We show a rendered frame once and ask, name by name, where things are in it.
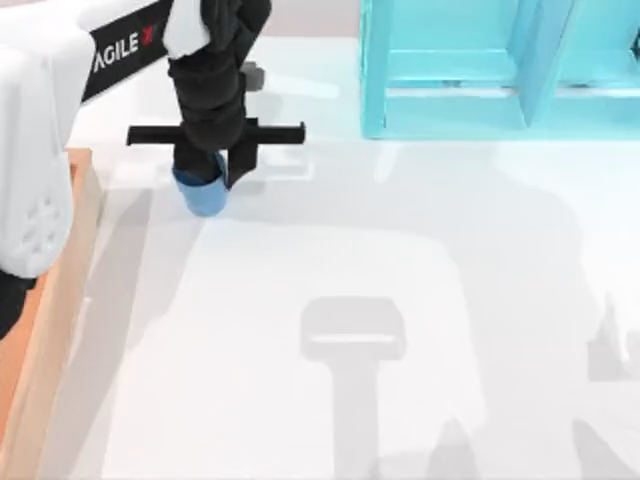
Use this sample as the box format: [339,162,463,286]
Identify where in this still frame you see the light blue rack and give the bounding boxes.
[358,0,640,142]

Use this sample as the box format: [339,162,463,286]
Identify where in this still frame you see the blue cup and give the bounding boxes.
[171,152,230,218]

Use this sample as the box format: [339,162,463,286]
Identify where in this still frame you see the shallow salmon-coloured box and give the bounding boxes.
[0,146,107,480]

